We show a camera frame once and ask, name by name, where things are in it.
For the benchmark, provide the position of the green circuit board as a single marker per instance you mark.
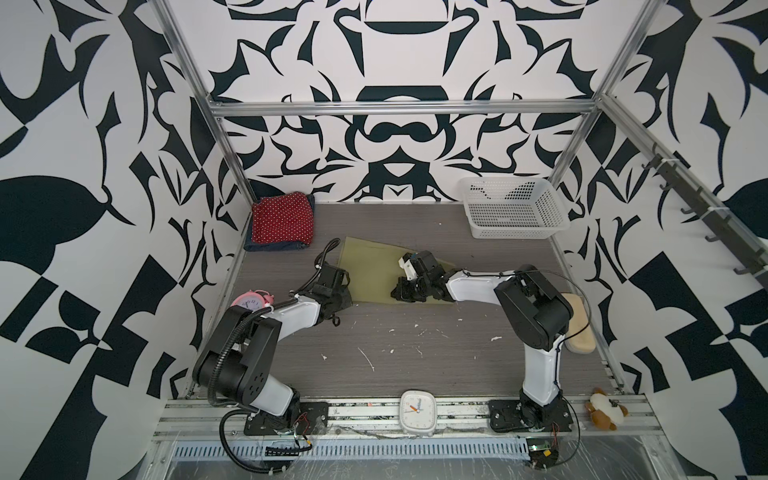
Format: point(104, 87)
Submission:
point(543, 455)

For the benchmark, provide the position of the blue denim skirt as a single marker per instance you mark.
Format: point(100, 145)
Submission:
point(276, 245)

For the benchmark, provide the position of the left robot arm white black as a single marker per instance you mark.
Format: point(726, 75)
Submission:
point(234, 366)

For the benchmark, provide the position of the aluminium frame rail front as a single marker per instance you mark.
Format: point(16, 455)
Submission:
point(385, 417)

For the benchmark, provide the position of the brown plush toy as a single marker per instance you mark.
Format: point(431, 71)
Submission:
point(605, 414)

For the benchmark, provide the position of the olive green skirt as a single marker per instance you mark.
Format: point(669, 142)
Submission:
point(373, 269)

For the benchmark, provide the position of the grey wall hook rack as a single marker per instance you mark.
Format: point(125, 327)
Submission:
point(702, 204)

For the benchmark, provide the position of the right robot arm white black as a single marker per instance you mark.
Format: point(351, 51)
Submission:
point(538, 313)

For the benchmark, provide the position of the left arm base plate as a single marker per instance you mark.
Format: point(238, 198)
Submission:
point(302, 417)

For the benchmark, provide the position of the red polka dot skirt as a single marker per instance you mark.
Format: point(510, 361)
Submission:
point(282, 219)

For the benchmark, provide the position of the white plastic laundry basket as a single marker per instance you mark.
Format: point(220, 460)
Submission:
point(513, 208)

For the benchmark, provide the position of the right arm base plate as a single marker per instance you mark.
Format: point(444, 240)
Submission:
point(525, 415)

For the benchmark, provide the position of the white slotted cable duct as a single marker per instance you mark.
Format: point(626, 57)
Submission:
point(388, 449)

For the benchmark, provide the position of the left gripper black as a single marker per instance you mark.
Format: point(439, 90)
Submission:
point(335, 281)

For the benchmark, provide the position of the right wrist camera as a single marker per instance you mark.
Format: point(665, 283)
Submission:
point(408, 268)

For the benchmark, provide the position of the white square clock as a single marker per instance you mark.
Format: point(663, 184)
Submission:
point(417, 413)

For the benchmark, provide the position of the pink alarm clock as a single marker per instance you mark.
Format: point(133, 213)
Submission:
point(254, 300)

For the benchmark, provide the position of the aluminium frame crossbar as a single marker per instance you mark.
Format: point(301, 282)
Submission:
point(413, 107)

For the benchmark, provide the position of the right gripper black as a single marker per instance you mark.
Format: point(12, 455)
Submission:
point(403, 293)

